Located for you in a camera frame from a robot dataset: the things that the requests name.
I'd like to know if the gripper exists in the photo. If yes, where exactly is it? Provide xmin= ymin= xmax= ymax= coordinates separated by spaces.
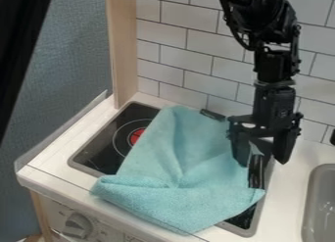
xmin=226 ymin=80 xmax=306 ymax=168

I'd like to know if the toy stove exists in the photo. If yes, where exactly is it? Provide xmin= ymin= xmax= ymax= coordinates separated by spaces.
xmin=67 ymin=101 xmax=278 ymax=238

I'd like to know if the light blue cloth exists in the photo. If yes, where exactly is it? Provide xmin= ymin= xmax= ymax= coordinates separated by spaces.
xmin=88 ymin=104 xmax=267 ymax=236

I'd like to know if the toy sink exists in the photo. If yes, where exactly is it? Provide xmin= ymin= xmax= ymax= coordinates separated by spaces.
xmin=299 ymin=163 xmax=335 ymax=242

